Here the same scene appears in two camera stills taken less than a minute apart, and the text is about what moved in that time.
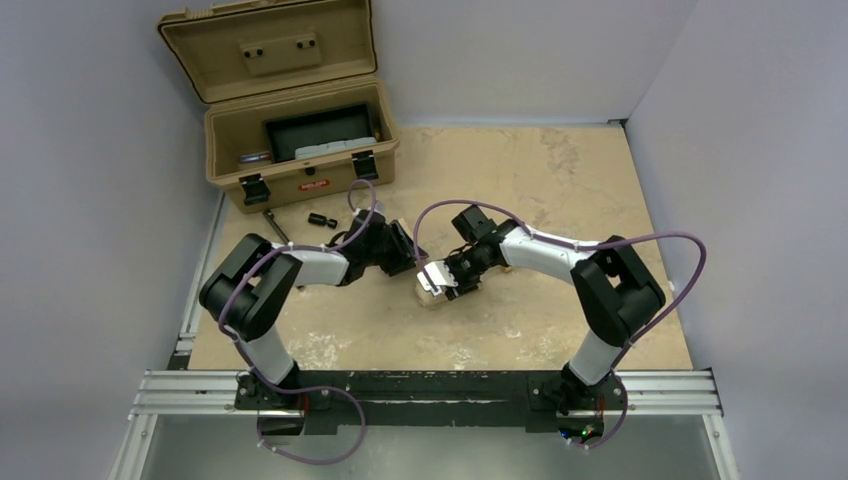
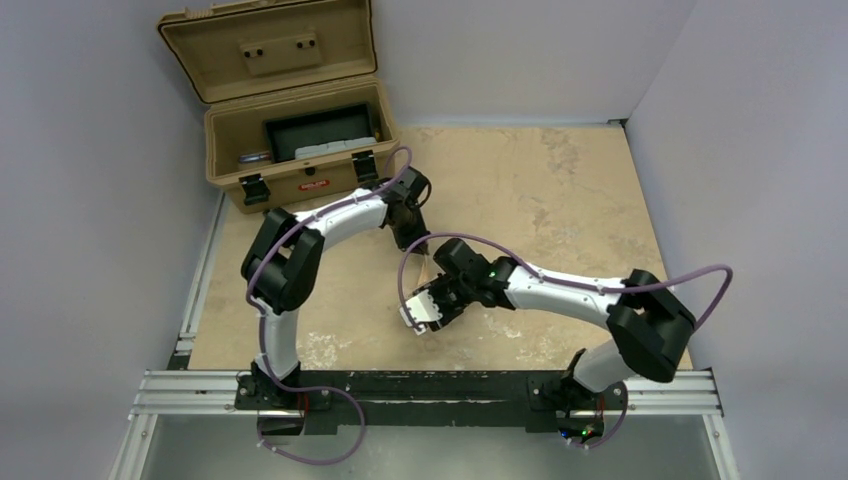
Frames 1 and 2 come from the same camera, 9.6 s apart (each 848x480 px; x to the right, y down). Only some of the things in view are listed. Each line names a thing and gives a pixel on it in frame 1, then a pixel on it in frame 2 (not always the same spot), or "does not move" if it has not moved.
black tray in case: x=286 y=134 does not move
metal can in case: x=254 y=157 does not move
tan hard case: x=294 y=102 does not move
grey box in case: x=329 y=146 does not move
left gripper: x=399 y=248 to x=411 y=232
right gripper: x=452 y=273 to x=441 y=299
